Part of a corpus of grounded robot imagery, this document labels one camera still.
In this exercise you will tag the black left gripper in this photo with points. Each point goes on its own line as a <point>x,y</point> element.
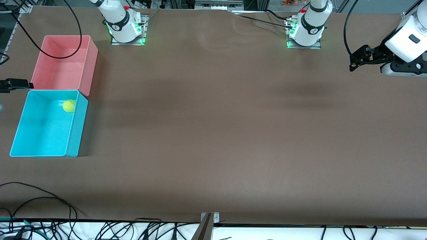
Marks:
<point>380,51</point>

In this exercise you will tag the yellow tennis ball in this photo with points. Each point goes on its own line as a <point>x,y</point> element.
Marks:
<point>69,106</point>

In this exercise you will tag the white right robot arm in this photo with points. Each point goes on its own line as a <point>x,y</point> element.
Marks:
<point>120,23</point>

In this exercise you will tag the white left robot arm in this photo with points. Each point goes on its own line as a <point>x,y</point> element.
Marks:
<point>408,43</point>

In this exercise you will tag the pink plastic bin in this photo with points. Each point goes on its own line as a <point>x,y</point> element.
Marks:
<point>63,70</point>

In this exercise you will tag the blue plastic bin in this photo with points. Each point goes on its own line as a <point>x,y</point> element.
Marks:
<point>43,133</point>

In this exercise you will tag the orange items bag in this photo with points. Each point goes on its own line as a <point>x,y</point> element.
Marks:
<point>290,2</point>

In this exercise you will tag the grey metal device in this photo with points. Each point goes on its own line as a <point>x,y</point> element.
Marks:
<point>218,4</point>

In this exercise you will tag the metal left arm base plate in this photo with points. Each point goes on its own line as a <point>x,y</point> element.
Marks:
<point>318,45</point>

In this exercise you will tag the aluminium corner bracket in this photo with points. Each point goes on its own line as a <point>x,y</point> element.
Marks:
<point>406,16</point>

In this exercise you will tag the aluminium frame rail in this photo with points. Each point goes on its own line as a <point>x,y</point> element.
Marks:
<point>26,9</point>

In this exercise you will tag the small metal bracket plate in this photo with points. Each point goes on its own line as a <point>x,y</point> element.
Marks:
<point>216,217</point>

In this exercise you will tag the dark camera mount pole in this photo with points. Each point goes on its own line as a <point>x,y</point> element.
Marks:
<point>203,231</point>

